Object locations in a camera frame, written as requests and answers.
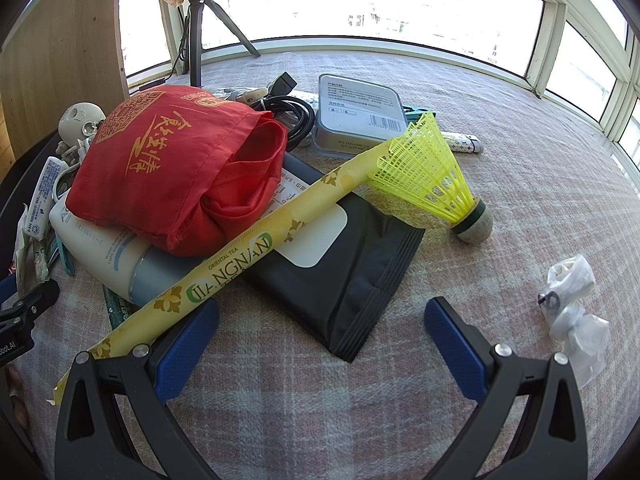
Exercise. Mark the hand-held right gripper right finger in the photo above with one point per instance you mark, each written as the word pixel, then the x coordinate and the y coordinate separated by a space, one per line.
pixel 452 340

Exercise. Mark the white patterned small tube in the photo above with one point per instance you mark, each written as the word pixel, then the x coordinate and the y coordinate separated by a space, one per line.
pixel 462 142

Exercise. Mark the grey tin box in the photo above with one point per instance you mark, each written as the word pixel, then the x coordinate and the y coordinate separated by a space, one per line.
pixel 360 105

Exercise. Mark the white bottle with grey cap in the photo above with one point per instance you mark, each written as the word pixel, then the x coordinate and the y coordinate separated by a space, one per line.
pixel 100 255

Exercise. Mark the teal plastic clip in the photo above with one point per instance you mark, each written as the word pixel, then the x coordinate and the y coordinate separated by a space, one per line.
pixel 419 113

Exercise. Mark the wooden board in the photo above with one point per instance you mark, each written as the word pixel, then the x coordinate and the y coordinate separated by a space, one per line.
pixel 60 60

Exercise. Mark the yellow plastic shuttlecock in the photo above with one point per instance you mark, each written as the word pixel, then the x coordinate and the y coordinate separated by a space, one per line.
pixel 430 175

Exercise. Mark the white ball cluster toy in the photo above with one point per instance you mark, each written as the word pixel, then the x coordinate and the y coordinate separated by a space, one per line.
pixel 80 122

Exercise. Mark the pink plaid cloth covered desktop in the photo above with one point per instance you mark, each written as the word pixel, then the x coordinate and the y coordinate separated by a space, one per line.
pixel 525 200

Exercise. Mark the long yellow tea packet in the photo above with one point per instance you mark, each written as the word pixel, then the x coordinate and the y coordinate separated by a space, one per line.
pixel 225 265

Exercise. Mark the crumpled white plastic wrap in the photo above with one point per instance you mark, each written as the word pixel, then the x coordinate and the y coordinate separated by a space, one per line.
pixel 575 310

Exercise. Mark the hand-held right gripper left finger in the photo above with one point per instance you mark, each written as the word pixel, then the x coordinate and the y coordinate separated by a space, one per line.
pixel 185 345

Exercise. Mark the white printed tube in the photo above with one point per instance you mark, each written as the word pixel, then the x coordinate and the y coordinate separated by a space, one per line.
pixel 42 200

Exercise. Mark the green printed pen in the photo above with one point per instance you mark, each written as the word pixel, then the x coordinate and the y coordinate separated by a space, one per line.
pixel 116 307

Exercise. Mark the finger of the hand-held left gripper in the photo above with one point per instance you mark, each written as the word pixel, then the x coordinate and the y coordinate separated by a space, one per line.
pixel 32 297

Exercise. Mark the person's left hand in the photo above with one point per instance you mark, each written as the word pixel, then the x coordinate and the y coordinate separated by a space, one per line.
pixel 17 407

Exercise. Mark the black wet wipes pack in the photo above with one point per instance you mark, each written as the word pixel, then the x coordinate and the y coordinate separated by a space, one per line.
pixel 360 270

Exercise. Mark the red cloth bag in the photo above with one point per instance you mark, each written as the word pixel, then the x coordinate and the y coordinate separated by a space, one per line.
pixel 165 160

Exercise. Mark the white window frame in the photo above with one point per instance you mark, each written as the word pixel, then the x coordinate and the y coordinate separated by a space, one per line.
pixel 552 45

